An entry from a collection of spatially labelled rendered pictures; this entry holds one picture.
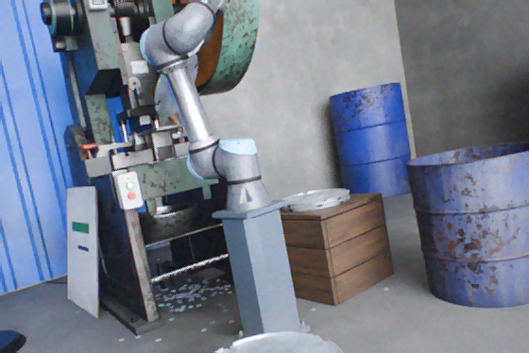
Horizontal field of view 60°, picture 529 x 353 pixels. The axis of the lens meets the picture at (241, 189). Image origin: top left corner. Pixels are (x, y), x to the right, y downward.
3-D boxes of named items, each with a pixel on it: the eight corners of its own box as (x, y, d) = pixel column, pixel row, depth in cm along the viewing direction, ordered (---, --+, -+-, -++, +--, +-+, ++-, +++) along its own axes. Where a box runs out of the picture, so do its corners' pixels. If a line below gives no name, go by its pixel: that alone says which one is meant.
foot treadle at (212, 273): (228, 283, 186) (226, 271, 186) (206, 291, 181) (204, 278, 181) (172, 263, 237) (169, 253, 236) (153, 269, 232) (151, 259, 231)
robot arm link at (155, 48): (222, 184, 153) (158, 19, 137) (192, 187, 163) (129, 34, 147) (243, 169, 161) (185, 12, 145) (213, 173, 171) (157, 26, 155)
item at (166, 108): (159, 130, 188) (157, 129, 188) (197, 90, 203) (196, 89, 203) (153, 76, 164) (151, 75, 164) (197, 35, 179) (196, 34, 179)
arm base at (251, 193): (281, 201, 152) (275, 171, 151) (247, 211, 142) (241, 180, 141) (250, 201, 163) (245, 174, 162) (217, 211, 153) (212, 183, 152)
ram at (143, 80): (166, 103, 205) (153, 35, 202) (134, 107, 197) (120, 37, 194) (153, 109, 220) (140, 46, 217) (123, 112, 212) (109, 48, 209)
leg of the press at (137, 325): (164, 326, 184) (116, 101, 174) (137, 337, 178) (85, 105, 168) (104, 285, 263) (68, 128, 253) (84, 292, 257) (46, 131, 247)
